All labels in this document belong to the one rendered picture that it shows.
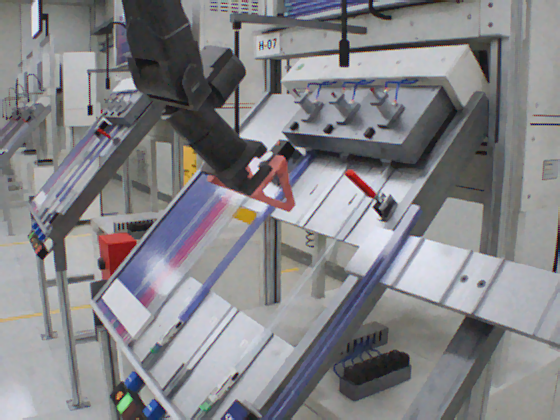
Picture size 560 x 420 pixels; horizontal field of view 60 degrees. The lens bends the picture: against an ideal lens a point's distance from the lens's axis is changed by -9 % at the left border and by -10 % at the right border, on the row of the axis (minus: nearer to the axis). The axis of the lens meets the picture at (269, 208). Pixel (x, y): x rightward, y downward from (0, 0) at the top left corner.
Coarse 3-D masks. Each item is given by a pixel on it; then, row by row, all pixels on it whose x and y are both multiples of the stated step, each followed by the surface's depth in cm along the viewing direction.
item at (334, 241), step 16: (384, 176) 85; (352, 208) 84; (352, 224) 83; (336, 240) 82; (320, 256) 82; (304, 288) 81; (288, 304) 80; (272, 320) 79; (256, 336) 79; (256, 352) 78; (240, 368) 77; (208, 400) 76
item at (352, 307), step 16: (416, 208) 63; (400, 224) 63; (400, 240) 61; (384, 256) 61; (368, 272) 61; (368, 288) 59; (352, 304) 59; (336, 320) 58; (336, 336) 57; (320, 352) 57; (304, 368) 56; (288, 384) 56; (304, 384) 56; (288, 400) 55; (272, 416) 54
